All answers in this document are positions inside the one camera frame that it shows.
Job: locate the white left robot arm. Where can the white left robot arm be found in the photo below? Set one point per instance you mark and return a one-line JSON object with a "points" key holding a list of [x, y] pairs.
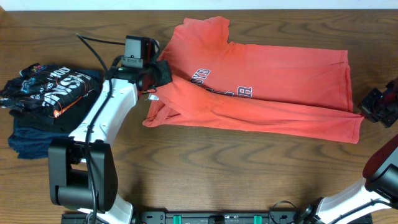
{"points": [[82, 173]]}

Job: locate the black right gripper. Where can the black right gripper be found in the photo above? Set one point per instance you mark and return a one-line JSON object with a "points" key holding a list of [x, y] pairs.
{"points": [[367, 103]]}

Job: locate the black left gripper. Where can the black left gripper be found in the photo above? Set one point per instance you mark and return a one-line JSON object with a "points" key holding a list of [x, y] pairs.
{"points": [[163, 73]]}

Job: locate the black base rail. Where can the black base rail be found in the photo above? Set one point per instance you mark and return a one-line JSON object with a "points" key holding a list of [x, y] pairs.
{"points": [[213, 218]]}

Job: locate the black printed folded t-shirt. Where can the black printed folded t-shirt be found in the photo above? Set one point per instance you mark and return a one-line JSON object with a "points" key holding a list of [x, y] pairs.
{"points": [[47, 91]]}

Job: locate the red soccer t-shirt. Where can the red soccer t-shirt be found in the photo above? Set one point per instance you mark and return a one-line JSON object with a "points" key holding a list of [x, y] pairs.
{"points": [[221, 84]]}

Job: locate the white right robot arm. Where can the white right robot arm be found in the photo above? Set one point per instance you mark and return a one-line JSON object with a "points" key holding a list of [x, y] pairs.
{"points": [[377, 189]]}

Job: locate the navy folded t-shirt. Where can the navy folded t-shirt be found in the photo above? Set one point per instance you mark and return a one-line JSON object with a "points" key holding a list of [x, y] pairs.
{"points": [[31, 137]]}

